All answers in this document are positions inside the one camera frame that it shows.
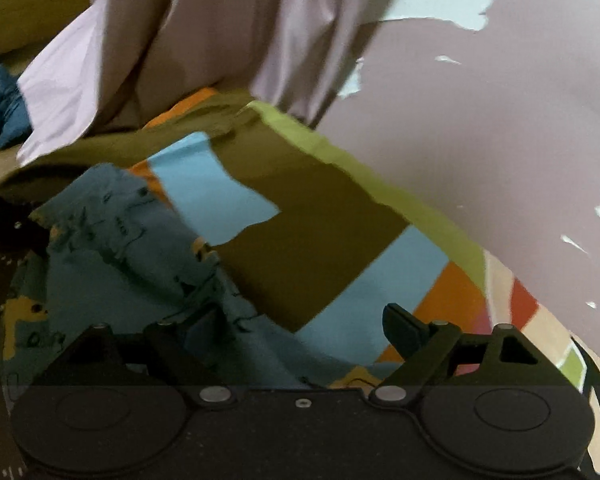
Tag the olive patchwork printed blanket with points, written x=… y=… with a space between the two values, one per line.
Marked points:
x=320 y=240

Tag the crumpled blue cloth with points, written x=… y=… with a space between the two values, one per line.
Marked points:
x=2 y=107

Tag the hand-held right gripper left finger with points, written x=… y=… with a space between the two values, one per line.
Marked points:
x=172 y=345

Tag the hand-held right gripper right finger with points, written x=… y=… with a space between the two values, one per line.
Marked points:
x=402 y=330

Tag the pink satin curtain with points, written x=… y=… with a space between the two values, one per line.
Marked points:
x=205 y=35

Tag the blue car-print pants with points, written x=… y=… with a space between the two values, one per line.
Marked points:
x=130 y=270

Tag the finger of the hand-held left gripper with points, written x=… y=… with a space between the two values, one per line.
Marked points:
x=10 y=225

